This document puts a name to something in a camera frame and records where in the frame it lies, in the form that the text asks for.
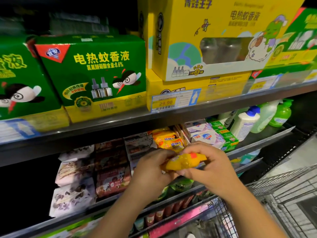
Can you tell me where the person's right hand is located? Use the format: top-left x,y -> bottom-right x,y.
176,141 -> 243,200

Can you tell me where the person's left hand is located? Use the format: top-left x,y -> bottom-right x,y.
130,148 -> 178,199

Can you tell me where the stack of white orange soap boxes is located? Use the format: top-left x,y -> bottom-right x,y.
123,132 -> 160,174

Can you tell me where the yellow soap packet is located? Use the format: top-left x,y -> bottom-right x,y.
162,152 -> 208,172

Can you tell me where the stack of green soap boxes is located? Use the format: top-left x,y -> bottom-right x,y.
207,120 -> 240,153

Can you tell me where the stack of yellow soap boxes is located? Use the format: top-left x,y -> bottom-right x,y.
150,127 -> 187,153

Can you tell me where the stack of pink soap boxes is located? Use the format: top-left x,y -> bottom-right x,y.
94,138 -> 132,198

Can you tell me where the stack of white purple soap boxes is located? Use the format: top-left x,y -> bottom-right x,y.
182,120 -> 226,149

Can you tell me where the white hand sanitizer bottle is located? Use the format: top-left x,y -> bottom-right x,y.
230,105 -> 261,143
218,110 -> 238,126

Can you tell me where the stack of floral soap boxes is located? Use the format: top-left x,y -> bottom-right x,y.
48,143 -> 98,218

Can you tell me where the bright green hand sanitizer bottle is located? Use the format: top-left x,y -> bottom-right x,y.
268,99 -> 294,128

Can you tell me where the person's left forearm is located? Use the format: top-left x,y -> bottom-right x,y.
87,188 -> 154,238

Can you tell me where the row of red tubes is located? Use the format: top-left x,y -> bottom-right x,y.
146,193 -> 209,223

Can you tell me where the row of blue white tubes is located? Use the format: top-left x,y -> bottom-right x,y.
130,216 -> 149,233

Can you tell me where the pink flat pack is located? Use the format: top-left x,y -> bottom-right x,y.
149,200 -> 216,238

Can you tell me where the white blue price tag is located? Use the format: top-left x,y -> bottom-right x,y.
151,88 -> 203,113
0,119 -> 41,143
247,74 -> 284,93

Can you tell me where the flat yellow box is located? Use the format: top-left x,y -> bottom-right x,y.
145,68 -> 253,113

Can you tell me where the green white carton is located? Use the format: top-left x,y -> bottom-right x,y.
37,216 -> 105,238

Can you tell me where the green box mosquito print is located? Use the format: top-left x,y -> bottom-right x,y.
35,34 -> 148,123
0,37 -> 71,133

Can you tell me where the large yellow box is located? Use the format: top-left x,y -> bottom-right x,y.
138,0 -> 306,81

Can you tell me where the green yellow cartoon box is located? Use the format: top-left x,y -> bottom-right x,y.
266,6 -> 317,67

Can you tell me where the row of dark green packs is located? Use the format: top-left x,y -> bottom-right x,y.
0,12 -> 120,38

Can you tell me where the wire basket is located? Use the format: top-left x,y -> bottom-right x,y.
198,163 -> 317,238

